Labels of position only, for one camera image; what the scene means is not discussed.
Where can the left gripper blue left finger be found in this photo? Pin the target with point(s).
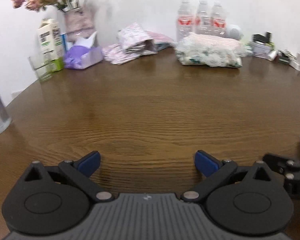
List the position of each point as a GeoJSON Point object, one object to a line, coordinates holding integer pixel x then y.
{"type": "Point", "coordinates": [78, 174]}

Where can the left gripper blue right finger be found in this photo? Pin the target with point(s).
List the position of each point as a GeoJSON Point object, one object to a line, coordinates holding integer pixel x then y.
{"type": "Point", "coordinates": [216, 173]}

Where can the white lace pink garment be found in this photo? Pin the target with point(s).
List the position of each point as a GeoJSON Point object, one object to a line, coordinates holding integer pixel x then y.
{"type": "Point", "coordinates": [207, 44]}

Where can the pink folded clothes stack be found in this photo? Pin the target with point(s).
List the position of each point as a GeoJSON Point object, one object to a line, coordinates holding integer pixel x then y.
{"type": "Point", "coordinates": [161, 41]}

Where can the white small bottle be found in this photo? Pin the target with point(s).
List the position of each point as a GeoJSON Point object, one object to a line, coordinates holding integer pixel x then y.
{"type": "Point", "coordinates": [272, 55]}

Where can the green white small boxes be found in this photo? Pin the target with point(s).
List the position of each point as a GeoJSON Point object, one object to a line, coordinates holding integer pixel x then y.
{"type": "Point", "coordinates": [248, 47]}

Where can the small black box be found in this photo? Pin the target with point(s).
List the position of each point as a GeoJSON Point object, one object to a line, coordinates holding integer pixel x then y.
{"type": "Point", "coordinates": [266, 38]}

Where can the cream floral folded cloth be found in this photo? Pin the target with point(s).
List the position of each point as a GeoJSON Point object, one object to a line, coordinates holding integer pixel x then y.
{"type": "Point", "coordinates": [211, 60]}

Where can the clear drinking glass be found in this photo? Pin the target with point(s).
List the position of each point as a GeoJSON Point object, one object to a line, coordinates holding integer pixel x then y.
{"type": "Point", "coordinates": [41, 65]}

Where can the purple tissue box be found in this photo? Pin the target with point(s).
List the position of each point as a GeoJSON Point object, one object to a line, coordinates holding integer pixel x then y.
{"type": "Point", "coordinates": [84, 53]}

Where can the white green milk carton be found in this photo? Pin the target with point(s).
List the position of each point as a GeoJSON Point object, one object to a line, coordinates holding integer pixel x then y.
{"type": "Point", "coordinates": [51, 42]}

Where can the white round robot speaker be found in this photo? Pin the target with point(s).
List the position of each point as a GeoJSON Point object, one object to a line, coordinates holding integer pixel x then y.
{"type": "Point", "coordinates": [233, 31]}

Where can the pink patterned storage bag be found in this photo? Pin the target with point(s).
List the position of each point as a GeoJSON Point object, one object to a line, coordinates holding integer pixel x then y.
{"type": "Point", "coordinates": [132, 43]}

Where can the pink wrapped flower vase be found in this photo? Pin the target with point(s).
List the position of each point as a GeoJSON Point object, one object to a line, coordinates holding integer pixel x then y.
{"type": "Point", "coordinates": [79, 22]}

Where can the right clear water bottle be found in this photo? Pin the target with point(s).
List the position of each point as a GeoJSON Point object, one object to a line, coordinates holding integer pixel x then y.
{"type": "Point", "coordinates": [218, 20]}

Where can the clear water bottle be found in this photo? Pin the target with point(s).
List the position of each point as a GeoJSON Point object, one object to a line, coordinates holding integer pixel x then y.
{"type": "Point", "coordinates": [202, 20]}
{"type": "Point", "coordinates": [185, 20]}
{"type": "Point", "coordinates": [218, 20]}

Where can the middle clear water bottle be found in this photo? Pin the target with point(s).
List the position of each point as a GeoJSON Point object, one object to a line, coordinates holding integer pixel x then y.
{"type": "Point", "coordinates": [202, 20]}

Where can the left clear water bottle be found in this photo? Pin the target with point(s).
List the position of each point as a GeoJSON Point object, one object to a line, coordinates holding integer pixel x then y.
{"type": "Point", "coordinates": [185, 20]}

